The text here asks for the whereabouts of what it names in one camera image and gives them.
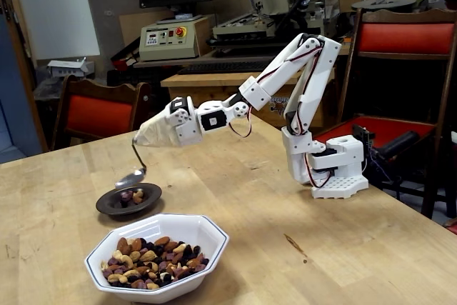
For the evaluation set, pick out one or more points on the white octagonal bowl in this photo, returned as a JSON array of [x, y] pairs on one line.
[[200, 228]]

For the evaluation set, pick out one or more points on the black cylinder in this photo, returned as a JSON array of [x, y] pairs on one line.
[[398, 144]]

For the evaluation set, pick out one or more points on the beige masking tape wrap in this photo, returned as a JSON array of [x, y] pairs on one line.
[[155, 133]]

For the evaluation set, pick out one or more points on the bent metal spoon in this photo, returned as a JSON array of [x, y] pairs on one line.
[[130, 179]]

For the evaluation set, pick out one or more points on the grey board panel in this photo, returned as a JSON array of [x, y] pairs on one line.
[[110, 15]]

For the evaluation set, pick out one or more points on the black round turntable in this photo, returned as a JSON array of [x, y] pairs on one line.
[[383, 4]]

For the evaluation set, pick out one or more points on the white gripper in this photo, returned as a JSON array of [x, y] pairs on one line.
[[184, 130]]

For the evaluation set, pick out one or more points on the beige control box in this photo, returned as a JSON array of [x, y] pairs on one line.
[[168, 44]]

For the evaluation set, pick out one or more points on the small wooden red-cushioned chair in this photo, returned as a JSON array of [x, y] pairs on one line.
[[96, 115]]

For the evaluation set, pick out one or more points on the black keyboard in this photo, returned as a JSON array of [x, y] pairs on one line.
[[221, 68]]

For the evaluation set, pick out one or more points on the large wooden red-cushioned chair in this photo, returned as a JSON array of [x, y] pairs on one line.
[[403, 37]]

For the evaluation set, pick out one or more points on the wooden workbench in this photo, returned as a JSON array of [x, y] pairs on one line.
[[200, 90]]

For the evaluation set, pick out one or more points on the black circuit board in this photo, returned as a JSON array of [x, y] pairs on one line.
[[364, 135]]

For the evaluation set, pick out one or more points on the mixed nuts pile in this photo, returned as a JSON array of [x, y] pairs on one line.
[[153, 262]]

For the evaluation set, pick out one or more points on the scooped nuts portion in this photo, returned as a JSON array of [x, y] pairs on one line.
[[137, 196]]

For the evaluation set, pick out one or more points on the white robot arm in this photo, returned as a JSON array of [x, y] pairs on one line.
[[314, 80]]

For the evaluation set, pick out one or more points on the dark brown dish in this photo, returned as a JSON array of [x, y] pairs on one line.
[[153, 194]]

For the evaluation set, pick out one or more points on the white router box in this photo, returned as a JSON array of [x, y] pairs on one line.
[[69, 67]]

